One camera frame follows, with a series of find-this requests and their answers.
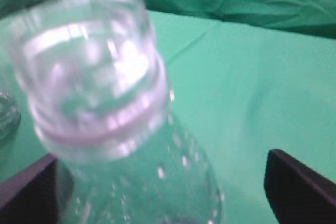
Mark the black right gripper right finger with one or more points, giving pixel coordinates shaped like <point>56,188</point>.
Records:
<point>295,192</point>

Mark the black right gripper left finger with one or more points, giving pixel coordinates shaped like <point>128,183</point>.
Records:
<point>30,195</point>

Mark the clear glass mug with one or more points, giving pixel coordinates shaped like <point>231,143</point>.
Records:
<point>10,112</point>

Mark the clear plastic water bottle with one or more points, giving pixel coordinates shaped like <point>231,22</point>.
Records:
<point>100,99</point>

